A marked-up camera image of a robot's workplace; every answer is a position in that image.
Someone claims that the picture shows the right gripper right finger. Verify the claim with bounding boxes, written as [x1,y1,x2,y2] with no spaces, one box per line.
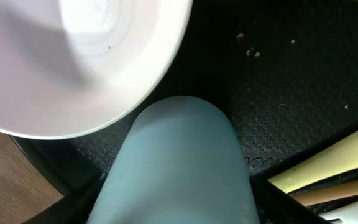
[250,121,358,223]

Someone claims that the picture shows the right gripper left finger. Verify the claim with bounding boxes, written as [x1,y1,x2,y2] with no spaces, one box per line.
[22,174,106,224]

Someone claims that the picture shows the wooden chopstick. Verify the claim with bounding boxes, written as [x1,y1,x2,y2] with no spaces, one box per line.
[292,180,358,206]

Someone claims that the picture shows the light blue plastic cup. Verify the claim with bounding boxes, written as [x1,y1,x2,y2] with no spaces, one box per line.
[88,96,259,224]

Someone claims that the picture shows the pink small bowl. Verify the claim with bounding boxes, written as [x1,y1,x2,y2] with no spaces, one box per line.
[0,0,193,140]

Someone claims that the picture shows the yellow plastic knife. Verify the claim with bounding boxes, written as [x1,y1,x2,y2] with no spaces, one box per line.
[268,131,358,193]

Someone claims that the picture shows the round black serving tray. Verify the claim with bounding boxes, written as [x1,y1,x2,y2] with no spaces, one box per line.
[14,1,358,197]

